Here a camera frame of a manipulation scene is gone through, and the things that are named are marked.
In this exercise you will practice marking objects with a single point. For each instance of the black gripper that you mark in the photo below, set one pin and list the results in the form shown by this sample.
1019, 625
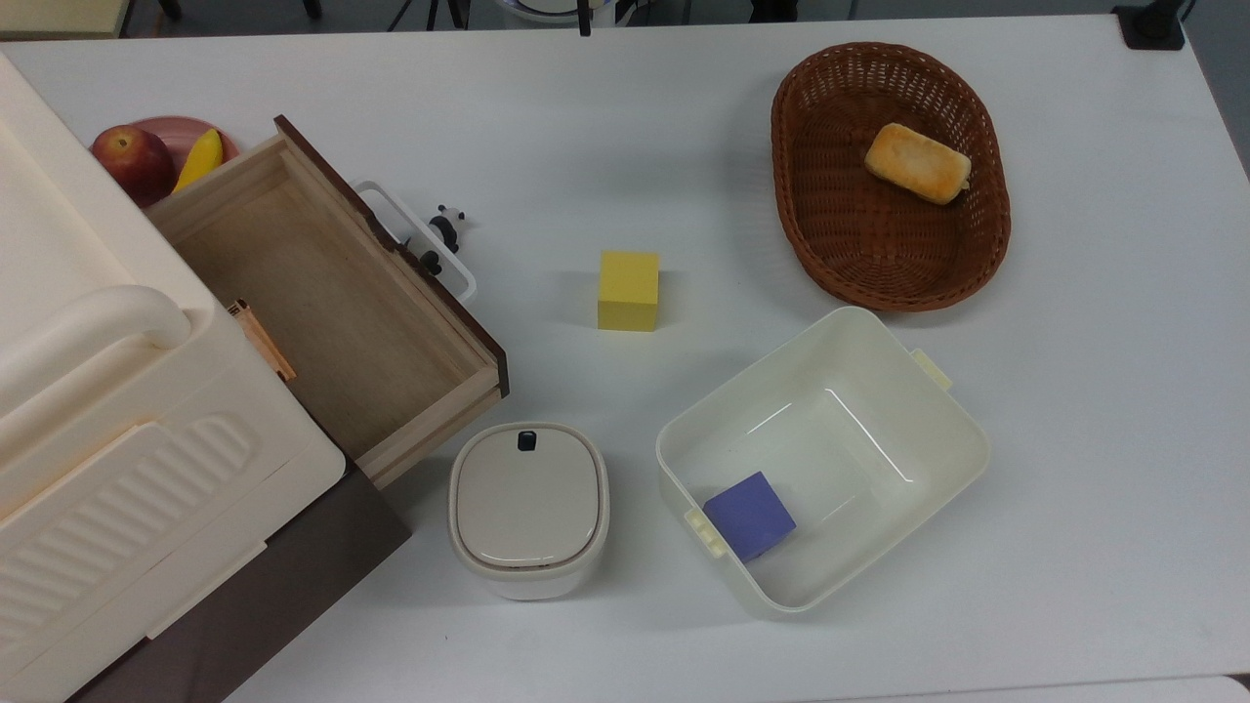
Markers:
584, 12

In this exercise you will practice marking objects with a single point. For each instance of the small panda toy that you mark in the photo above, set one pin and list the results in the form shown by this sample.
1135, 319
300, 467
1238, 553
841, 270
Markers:
444, 232

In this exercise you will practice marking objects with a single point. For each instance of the open wooden drawer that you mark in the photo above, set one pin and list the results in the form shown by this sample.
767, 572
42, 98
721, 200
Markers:
332, 293

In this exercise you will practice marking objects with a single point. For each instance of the black tripod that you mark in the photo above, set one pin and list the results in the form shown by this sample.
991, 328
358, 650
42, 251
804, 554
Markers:
432, 10

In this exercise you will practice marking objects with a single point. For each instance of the yellow cube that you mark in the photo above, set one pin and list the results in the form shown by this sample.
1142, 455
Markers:
628, 288

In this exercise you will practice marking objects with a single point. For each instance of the brown wicker basket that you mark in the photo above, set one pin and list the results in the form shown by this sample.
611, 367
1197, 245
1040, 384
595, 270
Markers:
859, 244

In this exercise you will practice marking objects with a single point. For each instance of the toasted bread piece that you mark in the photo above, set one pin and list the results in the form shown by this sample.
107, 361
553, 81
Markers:
916, 163

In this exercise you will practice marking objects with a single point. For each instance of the yellow banana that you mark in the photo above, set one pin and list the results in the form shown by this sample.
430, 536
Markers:
200, 159

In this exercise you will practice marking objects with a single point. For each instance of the pink plate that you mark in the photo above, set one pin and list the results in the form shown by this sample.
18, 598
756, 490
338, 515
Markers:
174, 133

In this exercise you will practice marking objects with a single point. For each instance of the small brown wooden strip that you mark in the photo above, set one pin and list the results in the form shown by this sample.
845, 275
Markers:
262, 340

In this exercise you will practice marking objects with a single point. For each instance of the red apple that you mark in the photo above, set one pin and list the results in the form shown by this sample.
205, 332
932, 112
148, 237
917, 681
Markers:
132, 161

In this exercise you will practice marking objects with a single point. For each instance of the cream lidded canister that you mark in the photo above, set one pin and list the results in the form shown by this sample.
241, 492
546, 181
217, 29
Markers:
527, 503

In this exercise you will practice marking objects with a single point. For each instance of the purple cube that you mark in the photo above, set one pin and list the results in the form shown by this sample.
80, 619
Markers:
749, 516

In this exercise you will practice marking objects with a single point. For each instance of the beige side table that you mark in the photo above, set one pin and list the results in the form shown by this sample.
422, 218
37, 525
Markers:
59, 15

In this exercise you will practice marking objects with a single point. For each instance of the white plastic bin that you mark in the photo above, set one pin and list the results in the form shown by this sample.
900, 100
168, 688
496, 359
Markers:
879, 547

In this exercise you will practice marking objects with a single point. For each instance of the cream plastic cabinet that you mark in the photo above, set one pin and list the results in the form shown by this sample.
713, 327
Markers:
107, 439

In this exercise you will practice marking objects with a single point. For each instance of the dark brown cabinet frame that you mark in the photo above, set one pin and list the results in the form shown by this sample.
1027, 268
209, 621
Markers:
264, 605

